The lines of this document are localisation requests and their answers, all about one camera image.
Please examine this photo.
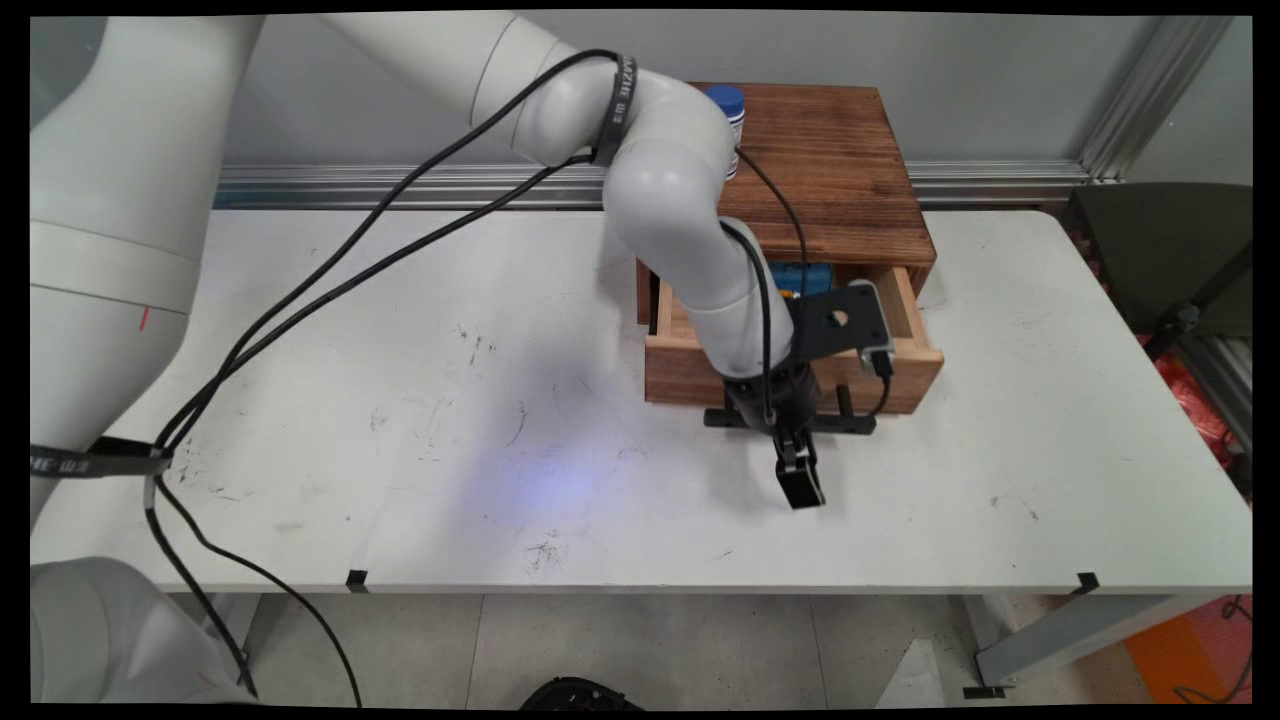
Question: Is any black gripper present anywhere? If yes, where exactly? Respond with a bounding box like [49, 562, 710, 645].
[720, 356, 828, 512]

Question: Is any wooden drawer with black handle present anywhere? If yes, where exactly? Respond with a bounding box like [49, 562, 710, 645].
[643, 264, 945, 438]

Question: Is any blue box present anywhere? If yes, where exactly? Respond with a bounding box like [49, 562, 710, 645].
[768, 261, 837, 301]

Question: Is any brown wooden cabinet box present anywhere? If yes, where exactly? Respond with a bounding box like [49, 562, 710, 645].
[634, 82, 939, 327]

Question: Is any grey table leg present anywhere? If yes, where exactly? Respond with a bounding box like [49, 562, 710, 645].
[962, 592, 1229, 691]
[205, 592, 263, 687]

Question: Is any black round floor object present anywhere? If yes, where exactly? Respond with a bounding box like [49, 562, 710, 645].
[518, 676, 643, 711]

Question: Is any white bottle with blue cap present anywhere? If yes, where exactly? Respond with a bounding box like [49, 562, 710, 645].
[704, 84, 748, 183]

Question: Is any red plastic bag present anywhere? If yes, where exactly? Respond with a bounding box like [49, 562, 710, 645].
[1152, 352, 1237, 473]

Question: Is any dark grey chair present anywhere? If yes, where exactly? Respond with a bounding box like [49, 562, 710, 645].
[1063, 182, 1253, 353]

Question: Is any orange floor mat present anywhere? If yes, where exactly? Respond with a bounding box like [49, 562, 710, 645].
[1124, 596, 1253, 707]

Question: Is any diagonal aluminium profile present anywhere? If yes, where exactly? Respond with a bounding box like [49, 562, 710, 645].
[1078, 15, 1238, 187]

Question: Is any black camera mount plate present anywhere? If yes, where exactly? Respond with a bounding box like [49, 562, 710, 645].
[788, 282, 891, 367]

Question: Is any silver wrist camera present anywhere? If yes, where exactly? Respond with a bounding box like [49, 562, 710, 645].
[850, 281, 897, 379]

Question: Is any black printed velcro strap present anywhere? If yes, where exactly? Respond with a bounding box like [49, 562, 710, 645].
[590, 52, 641, 169]
[30, 436, 175, 481]

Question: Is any aluminium frame beam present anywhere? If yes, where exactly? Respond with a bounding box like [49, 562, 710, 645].
[1178, 335, 1253, 456]

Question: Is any thin black floor cable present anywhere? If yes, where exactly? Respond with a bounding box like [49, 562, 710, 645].
[1172, 594, 1253, 705]

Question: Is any horizontal aluminium rail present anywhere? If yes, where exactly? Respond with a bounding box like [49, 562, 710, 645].
[212, 161, 1093, 212]

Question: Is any long black cable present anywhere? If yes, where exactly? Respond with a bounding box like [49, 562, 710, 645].
[146, 48, 898, 699]
[145, 148, 777, 707]

